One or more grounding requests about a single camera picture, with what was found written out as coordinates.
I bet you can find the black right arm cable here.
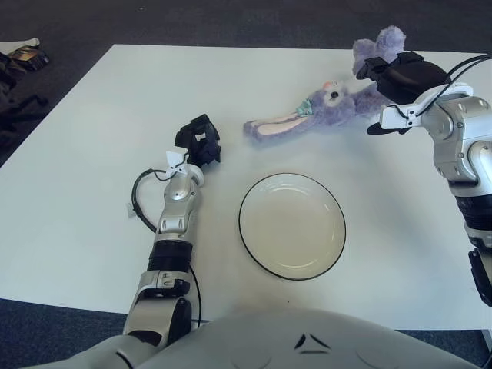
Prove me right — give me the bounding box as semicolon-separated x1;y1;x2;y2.
411;52;492;116

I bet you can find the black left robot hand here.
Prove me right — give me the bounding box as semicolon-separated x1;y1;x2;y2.
165;114;223;181

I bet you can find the white cloth on floor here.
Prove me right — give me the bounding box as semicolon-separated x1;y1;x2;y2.
0;37;42;55

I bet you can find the purple plush bunny doll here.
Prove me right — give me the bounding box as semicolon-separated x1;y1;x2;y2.
242;25;407;144

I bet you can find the white plate with black rim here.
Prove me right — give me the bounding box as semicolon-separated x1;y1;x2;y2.
238;172;347;280

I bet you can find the black stand on floor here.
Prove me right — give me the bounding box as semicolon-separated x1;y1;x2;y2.
0;95;49;131

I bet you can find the dark bag on floor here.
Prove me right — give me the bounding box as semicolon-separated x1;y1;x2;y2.
0;52;20;112

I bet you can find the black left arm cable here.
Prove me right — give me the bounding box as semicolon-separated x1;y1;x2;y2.
131;168;174;234

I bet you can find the grey robot torso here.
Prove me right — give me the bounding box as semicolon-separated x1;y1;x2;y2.
55;307;481;369

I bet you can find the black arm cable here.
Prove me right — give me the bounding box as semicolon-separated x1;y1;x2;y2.
131;168;174;234
411;52;492;116

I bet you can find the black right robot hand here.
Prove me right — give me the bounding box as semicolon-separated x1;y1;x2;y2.
355;52;474;135

